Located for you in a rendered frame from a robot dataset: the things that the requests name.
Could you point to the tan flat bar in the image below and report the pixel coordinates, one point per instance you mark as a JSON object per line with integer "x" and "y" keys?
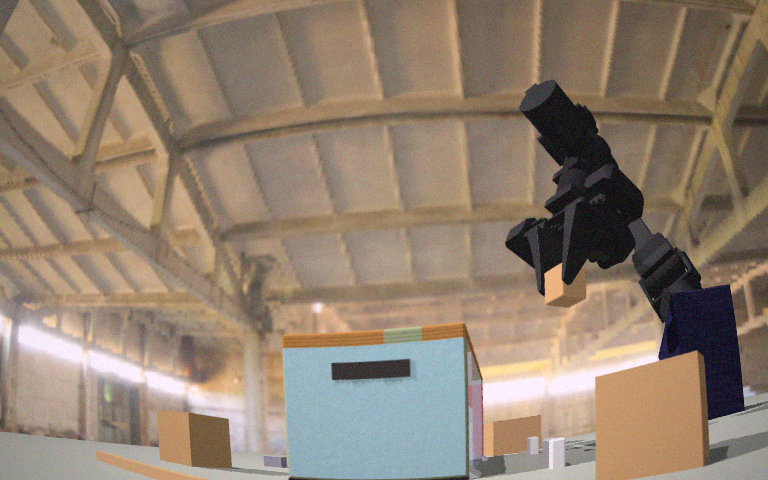
{"x": 143, "y": 468}

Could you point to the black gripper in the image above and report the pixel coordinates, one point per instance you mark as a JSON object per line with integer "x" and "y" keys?
{"x": 582, "y": 217}

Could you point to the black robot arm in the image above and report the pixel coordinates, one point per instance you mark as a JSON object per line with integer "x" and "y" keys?
{"x": 569, "y": 130}

